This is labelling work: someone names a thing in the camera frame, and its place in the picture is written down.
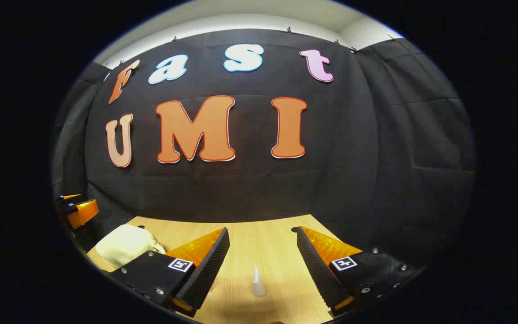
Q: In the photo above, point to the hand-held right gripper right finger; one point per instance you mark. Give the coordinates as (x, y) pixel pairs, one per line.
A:
(315, 265)

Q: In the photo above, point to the white squeeze tube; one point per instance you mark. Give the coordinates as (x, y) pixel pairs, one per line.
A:
(257, 284)

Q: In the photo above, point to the light yellow suitcase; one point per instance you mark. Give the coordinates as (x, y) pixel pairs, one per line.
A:
(126, 245)

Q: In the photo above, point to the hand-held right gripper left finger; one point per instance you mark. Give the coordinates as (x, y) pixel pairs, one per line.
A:
(212, 263)

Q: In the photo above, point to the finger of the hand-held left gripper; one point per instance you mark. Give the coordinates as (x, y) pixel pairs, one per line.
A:
(83, 212)
(66, 197)

